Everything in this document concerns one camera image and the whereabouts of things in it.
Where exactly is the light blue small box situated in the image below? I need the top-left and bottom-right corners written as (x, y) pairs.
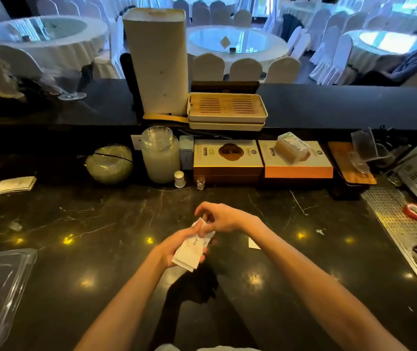
top-left (179, 135), bottom-right (195, 171)

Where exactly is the clear martini glass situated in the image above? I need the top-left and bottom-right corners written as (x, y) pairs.
top-left (42, 67), bottom-right (88, 101)

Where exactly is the beige gift box brown emblem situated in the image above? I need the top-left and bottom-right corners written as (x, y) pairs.
top-left (193, 139), bottom-right (265, 185)

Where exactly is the slatted bamboo tea tray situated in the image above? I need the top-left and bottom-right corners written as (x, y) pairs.
top-left (187, 92), bottom-right (268, 124)

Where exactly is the small clear toothpick box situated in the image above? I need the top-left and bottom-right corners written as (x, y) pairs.
top-left (274, 132), bottom-right (311, 164)

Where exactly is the white paper napkin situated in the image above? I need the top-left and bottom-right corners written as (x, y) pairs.
top-left (171, 218), bottom-right (216, 272)

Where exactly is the round glass bowl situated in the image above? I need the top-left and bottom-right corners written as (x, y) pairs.
top-left (85, 144), bottom-right (134, 185)

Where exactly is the group of white covered chairs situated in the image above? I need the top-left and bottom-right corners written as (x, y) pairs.
top-left (0, 0), bottom-right (417, 87)

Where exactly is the white and orange gift box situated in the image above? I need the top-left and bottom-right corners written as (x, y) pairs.
top-left (258, 140), bottom-right (334, 179)

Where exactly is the tall clear glass jar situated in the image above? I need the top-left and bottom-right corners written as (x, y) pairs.
top-left (141, 126), bottom-right (181, 185)

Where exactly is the wooden stand base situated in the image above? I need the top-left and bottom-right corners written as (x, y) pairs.
top-left (142, 113), bottom-right (189, 124)

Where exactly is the perforated metal drain tray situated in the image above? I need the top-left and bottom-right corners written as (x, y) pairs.
top-left (361, 188), bottom-right (417, 296)

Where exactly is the person's right hand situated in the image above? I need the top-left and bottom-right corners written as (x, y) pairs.
top-left (194, 202), bottom-right (257, 238)

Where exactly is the flat wooden tray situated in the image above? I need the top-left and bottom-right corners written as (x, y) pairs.
top-left (328, 141), bottom-right (377, 185)

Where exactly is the clear plastic container lid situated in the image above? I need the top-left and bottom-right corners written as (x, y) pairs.
top-left (0, 248), bottom-right (38, 351)

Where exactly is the cream tray base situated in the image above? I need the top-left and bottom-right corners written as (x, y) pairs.
top-left (188, 120), bottom-right (266, 132)

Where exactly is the person's left forearm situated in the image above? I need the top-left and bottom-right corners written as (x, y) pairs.
top-left (74, 247), bottom-right (169, 351)

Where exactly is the stack of folded napkins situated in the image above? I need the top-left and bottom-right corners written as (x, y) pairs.
top-left (0, 176), bottom-right (37, 195)

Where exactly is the round table white cloth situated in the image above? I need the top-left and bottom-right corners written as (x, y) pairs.
top-left (0, 15), bottom-right (109, 72)
top-left (186, 25), bottom-right (290, 74)
top-left (343, 29), bottom-right (417, 76)

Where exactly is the clear plastic pitcher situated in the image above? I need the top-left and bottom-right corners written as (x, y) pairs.
top-left (348, 128), bottom-right (392, 175)

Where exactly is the person's right forearm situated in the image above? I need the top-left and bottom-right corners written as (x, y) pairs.
top-left (246, 215), bottom-right (411, 351)

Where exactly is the person's left hand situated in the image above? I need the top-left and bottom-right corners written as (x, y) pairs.
top-left (156, 222), bottom-right (216, 270)

